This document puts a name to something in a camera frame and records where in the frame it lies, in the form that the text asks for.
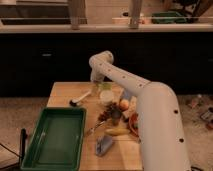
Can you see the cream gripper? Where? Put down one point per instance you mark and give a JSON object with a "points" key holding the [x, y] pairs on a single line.
{"points": [[95, 88]]}

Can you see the white handled dish brush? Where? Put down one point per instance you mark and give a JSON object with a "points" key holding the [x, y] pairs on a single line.
{"points": [[74, 102]]}

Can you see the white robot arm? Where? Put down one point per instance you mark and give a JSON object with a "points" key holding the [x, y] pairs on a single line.
{"points": [[163, 144]]}

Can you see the green plastic tray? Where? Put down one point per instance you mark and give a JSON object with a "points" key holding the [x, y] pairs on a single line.
{"points": [[56, 142]]}

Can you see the light green cup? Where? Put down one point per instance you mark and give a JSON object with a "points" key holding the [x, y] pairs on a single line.
{"points": [[105, 86]]}

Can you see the white round cup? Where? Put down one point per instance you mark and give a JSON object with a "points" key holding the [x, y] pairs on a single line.
{"points": [[106, 97]]}

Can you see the dark grape bunch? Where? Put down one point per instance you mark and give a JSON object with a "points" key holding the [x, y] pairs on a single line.
{"points": [[106, 114]]}

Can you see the orange fruit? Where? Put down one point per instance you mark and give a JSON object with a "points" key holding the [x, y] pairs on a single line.
{"points": [[124, 104]]}

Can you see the green small cup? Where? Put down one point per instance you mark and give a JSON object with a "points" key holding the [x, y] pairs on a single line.
{"points": [[115, 117]]}

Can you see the brown block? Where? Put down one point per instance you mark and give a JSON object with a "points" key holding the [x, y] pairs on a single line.
{"points": [[125, 115]]}

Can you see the yellow banana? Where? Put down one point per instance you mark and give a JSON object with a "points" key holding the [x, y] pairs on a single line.
{"points": [[117, 131]]}

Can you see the orange bowl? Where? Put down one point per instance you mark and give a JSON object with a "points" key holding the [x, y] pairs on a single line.
{"points": [[133, 124]]}

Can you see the black stand pole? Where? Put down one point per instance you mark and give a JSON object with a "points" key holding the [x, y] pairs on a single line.
{"points": [[23, 137]]}

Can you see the green background bin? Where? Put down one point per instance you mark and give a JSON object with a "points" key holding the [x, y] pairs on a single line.
{"points": [[170, 17]]}

